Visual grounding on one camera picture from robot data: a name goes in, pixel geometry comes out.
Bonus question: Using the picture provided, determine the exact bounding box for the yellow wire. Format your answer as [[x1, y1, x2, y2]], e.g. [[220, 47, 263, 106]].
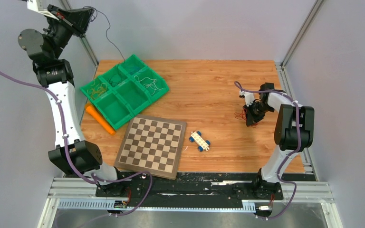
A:
[[88, 83, 107, 98]]

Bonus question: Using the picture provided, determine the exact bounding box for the white wire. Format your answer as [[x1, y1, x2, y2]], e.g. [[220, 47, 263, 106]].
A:
[[136, 75, 164, 95]]

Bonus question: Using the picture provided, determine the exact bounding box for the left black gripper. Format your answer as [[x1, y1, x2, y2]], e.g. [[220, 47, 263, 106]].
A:
[[41, 6, 92, 60]]

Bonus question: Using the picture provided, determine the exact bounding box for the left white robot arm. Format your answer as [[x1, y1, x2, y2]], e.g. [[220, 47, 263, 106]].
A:
[[18, 0, 126, 197]]

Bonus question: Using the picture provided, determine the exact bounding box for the black wire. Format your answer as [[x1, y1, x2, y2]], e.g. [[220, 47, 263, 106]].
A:
[[108, 75, 125, 88]]

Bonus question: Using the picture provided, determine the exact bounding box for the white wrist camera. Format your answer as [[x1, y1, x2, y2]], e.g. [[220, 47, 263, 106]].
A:
[[239, 91, 255, 107], [26, 0, 57, 19]]

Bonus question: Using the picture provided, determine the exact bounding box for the green compartment tray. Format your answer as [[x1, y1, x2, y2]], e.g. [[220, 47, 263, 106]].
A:
[[80, 55, 170, 130]]

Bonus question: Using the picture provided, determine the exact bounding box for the wooden chessboard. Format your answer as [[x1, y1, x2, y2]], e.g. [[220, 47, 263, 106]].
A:
[[114, 114, 187, 180]]

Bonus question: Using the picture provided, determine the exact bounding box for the white blue toy car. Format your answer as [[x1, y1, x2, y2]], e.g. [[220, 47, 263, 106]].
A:
[[189, 131, 211, 152]]

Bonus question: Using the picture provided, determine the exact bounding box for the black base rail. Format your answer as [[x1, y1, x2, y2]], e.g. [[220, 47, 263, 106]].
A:
[[93, 172, 271, 206]]

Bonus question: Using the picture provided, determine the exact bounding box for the grey slotted cable duct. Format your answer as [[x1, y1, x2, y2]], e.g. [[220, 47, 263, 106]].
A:
[[57, 199, 256, 213]]

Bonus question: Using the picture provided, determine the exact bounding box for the orange cylinder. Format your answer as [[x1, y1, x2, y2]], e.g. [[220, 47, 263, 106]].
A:
[[85, 103, 116, 135]]

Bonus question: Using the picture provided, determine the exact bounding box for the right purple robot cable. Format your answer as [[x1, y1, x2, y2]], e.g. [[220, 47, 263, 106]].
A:
[[234, 81, 303, 220]]

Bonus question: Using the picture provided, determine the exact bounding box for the red wire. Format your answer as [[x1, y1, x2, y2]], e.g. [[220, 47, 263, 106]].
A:
[[234, 107, 259, 128]]

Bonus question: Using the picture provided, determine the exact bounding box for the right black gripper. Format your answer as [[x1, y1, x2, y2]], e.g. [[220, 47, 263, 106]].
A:
[[243, 101, 273, 127]]

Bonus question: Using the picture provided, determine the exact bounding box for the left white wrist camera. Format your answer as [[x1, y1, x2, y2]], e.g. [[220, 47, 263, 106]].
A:
[[26, 0, 57, 19]]

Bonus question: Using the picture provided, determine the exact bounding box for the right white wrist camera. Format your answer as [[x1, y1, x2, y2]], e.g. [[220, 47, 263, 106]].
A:
[[239, 91, 255, 107]]

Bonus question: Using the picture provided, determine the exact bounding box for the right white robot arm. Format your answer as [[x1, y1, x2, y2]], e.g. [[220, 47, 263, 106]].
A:
[[239, 83, 315, 199]]

